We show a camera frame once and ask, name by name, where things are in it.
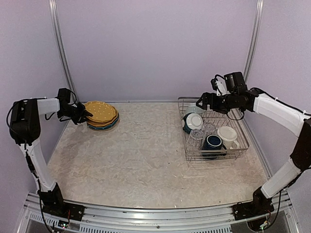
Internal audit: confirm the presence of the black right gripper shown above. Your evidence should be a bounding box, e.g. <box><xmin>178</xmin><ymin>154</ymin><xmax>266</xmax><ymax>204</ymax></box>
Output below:
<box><xmin>197</xmin><ymin>92</ymin><xmax>239</xmax><ymax>114</ymax></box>

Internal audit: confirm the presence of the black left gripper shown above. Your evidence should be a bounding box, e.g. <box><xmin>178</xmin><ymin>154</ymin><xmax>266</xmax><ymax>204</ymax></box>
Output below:
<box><xmin>58</xmin><ymin>102</ymin><xmax>92</xmax><ymax>124</ymax></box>

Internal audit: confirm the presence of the yellow polka dot plate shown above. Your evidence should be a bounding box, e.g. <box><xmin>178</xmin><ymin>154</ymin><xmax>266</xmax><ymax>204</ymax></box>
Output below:
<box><xmin>84</xmin><ymin>100</ymin><xmax>117</xmax><ymax>123</ymax></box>
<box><xmin>87</xmin><ymin>111</ymin><xmax>119</xmax><ymax>127</ymax></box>

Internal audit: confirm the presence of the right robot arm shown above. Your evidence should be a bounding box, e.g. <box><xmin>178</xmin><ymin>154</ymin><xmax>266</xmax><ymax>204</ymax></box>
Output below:
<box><xmin>196</xmin><ymin>87</ymin><xmax>311</xmax><ymax>217</ymax></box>

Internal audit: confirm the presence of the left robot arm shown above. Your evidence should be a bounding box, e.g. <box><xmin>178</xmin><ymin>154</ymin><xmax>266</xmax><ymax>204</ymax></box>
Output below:
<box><xmin>6</xmin><ymin>97</ymin><xmax>92</xmax><ymax>221</ymax></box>

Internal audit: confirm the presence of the light green grid bowl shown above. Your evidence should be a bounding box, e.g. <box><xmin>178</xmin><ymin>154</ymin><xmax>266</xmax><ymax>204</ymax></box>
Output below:
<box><xmin>185</xmin><ymin>103</ymin><xmax>205</xmax><ymax>115</ymax></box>

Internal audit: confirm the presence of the dark teal bowl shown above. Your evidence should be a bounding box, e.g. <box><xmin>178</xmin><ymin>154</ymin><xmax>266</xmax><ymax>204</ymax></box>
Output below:
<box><xmin>181</xmin><ymin>113</ymin><xmax>203</xmax><ymax>134</ymax></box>

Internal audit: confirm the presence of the clear drinking glass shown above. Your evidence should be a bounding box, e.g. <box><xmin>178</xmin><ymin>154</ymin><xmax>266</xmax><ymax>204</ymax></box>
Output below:
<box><xmin>186</xmin><ymin>129</ymin><xmax>204</xmax><ymax>151</ymax></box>
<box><xmin>202</xmin><ymin>122</ymin><xmax>217</xmax><ymax>137</ymax></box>

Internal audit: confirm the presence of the dark blue mug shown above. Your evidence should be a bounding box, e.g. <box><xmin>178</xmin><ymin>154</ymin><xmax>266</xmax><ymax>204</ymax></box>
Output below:
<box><xmin>202</xmin><ymin>134</ymin><xmax>226</xmax><ymax>150</ymax></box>

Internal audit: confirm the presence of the white ceramic mug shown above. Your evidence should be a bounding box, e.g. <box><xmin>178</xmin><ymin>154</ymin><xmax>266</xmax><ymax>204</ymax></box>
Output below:
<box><xmin>217</xmin><ymin>126</ymin><xmax>240</xmax><ymax>150</ymax></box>

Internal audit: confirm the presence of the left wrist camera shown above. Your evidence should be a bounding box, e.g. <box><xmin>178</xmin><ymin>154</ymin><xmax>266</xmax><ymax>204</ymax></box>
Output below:
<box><xmin>57</xmin><ymin>88</ymin><xmax>71</xmax><ymax>103</ymax></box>

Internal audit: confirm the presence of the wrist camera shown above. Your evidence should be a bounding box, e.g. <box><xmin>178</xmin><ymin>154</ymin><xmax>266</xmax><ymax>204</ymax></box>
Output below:
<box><xmin>211</xmin><ymin>72</ymin><xmax>248</xmax><ymax>96</ymax></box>
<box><xmin>57</xmin><ymin>88</ymin><xmax>71</xmax><ymax>103</ymax></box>

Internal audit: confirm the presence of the wire metal dish rack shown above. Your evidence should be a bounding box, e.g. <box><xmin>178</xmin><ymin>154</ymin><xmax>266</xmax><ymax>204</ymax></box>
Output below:
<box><xmin>178</xmin><ymin>97</ymin><xmax>249</xmax><ymax>163</ymax></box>

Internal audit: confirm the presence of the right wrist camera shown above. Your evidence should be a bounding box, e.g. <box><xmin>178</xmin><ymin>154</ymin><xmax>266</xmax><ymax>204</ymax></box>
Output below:
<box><xmin>211</xmin><ymin>72</ymin><xmax>248</xmax><ymax>96</ymax></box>

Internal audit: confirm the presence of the right aluminium frame post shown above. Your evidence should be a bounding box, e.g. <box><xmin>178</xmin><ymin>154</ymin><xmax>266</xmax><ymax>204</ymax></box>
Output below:
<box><xmin>243</xmin><ymin>0</ymin><xmax>264</xmax><ymax>82</ymax></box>

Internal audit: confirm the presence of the aluminium frame post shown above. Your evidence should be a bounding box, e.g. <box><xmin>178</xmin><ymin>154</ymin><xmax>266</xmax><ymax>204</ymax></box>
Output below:
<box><xmin>48</xmin><ymin>0</ymin><xmax>79</xmax><ymax>101</ymax></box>
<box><xmin>243</xmin><ymin>0</ymin><xmax>264</xmax><ymax>82</ymax></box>

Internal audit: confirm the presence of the left aluminium frame post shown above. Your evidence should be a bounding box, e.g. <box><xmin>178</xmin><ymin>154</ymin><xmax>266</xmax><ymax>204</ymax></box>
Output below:
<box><xmin>48</xmin><ymin>0</ymin><xmax>79</xmax><ymax>101</ymax></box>

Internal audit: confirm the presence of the front aluminium rail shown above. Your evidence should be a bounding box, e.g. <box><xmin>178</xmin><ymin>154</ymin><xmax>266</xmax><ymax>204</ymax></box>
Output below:
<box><xmin>23</xmin><ymin>191</ymin><xmax>292</xmax><ymax>233</ymax></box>

